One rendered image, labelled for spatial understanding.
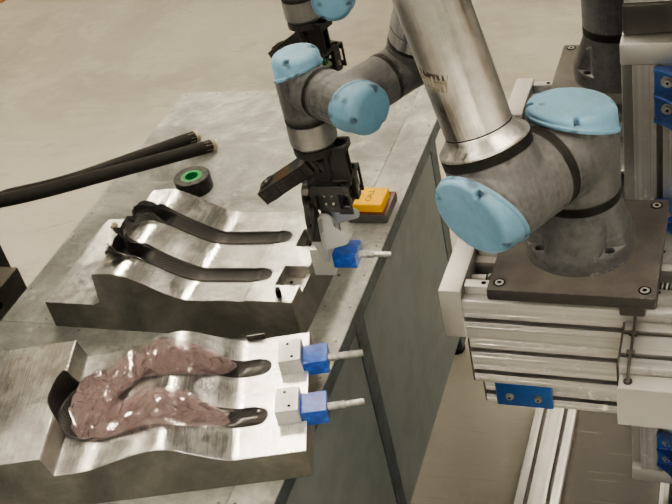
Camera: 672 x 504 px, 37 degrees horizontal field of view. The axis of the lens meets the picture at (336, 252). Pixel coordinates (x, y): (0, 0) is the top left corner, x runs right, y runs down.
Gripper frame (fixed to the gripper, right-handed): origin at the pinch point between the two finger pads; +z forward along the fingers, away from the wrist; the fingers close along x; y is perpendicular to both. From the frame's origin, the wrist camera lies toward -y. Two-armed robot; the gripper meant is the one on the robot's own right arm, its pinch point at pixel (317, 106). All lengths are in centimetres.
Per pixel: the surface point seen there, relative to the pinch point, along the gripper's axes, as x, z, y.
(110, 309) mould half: -59, 10, -5
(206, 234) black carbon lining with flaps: -37.9, 6.1, 1.0
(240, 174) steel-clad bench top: -9.4, 15.0, -18.3
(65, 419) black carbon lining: -83, 8, 11
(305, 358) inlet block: -55, 8, 38
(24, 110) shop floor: 85, 94, -262
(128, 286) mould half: -57, 4, 0
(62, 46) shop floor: 140, 94, -299
